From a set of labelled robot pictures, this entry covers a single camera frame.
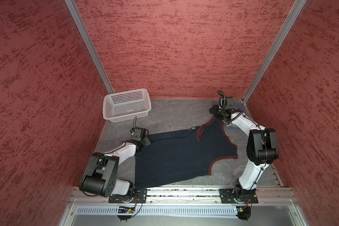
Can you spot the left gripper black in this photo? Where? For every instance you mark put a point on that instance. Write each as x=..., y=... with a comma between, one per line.
x=147, y=142

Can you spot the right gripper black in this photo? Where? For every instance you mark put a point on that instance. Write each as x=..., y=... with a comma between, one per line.
x=214, y=108

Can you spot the dark navy tank top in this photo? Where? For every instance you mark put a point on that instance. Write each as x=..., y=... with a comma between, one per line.
x=182, y=155

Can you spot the grey blue tank top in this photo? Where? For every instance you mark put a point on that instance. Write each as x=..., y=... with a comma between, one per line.
x=240, y=106

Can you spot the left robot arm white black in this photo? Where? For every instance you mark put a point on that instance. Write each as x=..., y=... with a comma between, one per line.
x=100, y=177

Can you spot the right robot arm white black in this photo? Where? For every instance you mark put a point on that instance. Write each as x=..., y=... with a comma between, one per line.
x=261, y=150

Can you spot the white plastic laundry basket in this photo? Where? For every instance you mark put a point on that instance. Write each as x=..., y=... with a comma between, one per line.
x=127, y=105

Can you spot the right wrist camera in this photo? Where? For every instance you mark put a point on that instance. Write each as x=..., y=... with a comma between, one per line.
x=225, y=103

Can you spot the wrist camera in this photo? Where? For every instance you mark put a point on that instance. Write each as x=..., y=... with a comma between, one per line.
x=225, y=103
x=137, y=134

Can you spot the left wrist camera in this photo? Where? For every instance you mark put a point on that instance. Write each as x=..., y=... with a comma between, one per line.
x=137, y=134

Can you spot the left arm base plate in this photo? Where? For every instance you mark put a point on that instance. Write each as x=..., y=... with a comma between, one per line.
x=141, y=195

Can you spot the left connector board with wires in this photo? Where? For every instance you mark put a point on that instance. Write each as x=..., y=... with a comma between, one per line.
x=126, y=213

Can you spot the connector board with wires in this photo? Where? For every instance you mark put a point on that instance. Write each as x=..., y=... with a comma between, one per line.
x=126, y=213
x=244, y=212

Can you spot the perforated cable duct strip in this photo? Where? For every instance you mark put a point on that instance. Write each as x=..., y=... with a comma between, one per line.
x=183, y=211

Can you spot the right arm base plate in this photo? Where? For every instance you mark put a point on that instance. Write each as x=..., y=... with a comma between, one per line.
x=226, y=196

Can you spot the right connector board with wires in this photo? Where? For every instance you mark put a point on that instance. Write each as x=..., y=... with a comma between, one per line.
x=244, y=212

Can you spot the aluminium front rail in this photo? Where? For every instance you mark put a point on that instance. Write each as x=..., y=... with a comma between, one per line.
x=195, y=195

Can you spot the right corner aluminium post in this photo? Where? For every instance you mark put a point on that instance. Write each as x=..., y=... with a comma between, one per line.
x=284, y=30

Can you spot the corner aluminium post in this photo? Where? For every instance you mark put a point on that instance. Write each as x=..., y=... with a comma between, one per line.
x=284, y=30
x=74, y=11

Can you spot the left corner aluminium post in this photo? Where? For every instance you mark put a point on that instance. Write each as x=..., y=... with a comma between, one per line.
x=74, y=11

